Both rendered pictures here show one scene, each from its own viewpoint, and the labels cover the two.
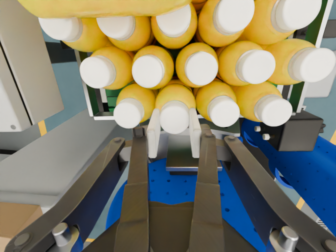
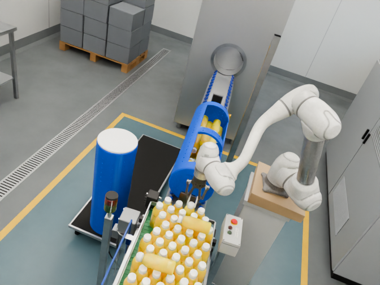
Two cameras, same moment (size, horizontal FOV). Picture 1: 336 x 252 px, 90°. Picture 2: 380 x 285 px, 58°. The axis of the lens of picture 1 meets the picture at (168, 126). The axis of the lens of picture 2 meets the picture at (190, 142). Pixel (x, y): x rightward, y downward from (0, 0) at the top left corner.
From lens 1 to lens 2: 1.80 m
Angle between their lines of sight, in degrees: 31
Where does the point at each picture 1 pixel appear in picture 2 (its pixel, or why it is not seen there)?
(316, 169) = (121, 180)
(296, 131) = (154, 195)
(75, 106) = not seen: outside the picture
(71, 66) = not seen: outside the picture
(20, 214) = (252, 200)
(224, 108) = (179, 203)
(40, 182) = (253, 213)
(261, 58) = (171, 209)
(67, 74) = not seen: outside the picture
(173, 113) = (191, 204)
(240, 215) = (182, 180)
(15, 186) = (263, 214)
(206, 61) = (181, 212)
